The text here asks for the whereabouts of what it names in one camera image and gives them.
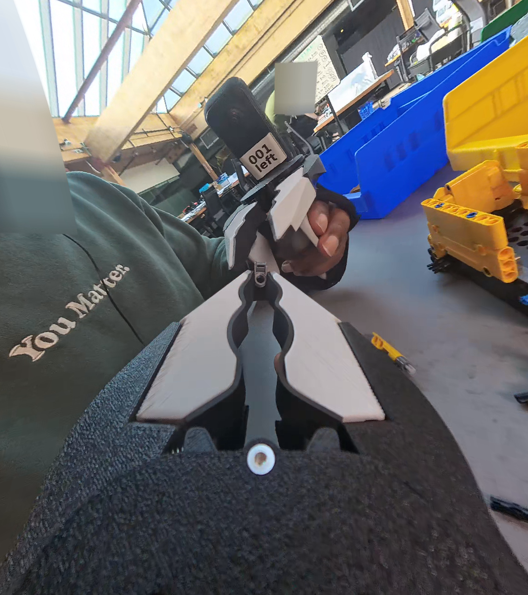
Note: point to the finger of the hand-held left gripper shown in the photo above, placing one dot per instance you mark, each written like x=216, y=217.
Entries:
x=291, y=204
x=236, y=237

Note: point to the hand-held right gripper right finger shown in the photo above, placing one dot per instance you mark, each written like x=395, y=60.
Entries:
x=324, y=372

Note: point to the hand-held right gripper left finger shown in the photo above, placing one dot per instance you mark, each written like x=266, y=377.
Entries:
x=189, y=372

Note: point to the yellow lego beam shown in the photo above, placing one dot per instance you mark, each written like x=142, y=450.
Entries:
x=382, y=343

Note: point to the black lego pin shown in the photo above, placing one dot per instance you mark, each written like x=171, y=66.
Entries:
x=519, y=511

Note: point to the person's left forearm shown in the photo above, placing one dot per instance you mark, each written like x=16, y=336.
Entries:
x=189, y=260

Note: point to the yellow lego robot model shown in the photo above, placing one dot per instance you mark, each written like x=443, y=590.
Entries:
x=473, y=227

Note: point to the person's left hand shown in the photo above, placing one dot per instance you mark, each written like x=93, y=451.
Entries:
x=333, y=232

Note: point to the whiteboard on stand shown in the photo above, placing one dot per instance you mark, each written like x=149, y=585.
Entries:
x=329, y=69

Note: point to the wooden office desk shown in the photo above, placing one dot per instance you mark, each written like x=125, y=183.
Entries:
x=361, y=93

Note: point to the blue plastic bin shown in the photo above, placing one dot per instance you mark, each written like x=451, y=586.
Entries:
x=408, y=148

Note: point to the person's green hoodie torso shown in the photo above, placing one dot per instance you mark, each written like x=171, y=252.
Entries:
x=36, y=302

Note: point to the black office chair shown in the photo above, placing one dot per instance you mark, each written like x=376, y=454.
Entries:
x=435, y=46

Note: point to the yellow plastic bin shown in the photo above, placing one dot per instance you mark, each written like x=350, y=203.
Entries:
x=500, y=93

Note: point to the green plastic bin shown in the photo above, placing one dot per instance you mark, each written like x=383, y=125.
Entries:
x=500, y=23

